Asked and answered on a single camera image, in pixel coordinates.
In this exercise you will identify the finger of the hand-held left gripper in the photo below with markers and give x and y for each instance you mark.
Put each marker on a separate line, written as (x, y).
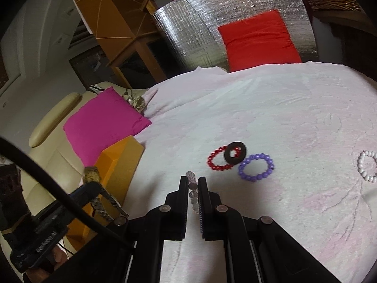
(88, 190)

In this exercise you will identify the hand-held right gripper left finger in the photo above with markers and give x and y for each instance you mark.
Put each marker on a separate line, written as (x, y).
(184, 209)

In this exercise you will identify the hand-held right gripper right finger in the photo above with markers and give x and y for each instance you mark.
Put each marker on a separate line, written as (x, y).
(201, 212)

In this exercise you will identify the person's left hand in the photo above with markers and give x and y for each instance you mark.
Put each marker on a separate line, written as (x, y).
(56, 258)

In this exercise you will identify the orange box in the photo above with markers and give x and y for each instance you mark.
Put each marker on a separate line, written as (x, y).
(120, 165)

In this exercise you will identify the magenta cushion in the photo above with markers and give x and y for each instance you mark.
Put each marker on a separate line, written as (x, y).
(100, 123)

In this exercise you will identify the cream leather sofa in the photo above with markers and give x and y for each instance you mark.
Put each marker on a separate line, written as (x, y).
(56, 118)

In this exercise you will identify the pale pink textured blanket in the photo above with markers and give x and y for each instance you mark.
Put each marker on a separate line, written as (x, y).
(265, 109)

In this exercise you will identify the silver foil insulation sheet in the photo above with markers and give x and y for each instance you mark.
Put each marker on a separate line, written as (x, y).
(188, 29)

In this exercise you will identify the red cushion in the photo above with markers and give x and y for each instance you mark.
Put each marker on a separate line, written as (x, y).
(259, 41)

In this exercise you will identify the dark wooden shelf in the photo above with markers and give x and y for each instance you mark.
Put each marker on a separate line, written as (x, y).
(332, 20)

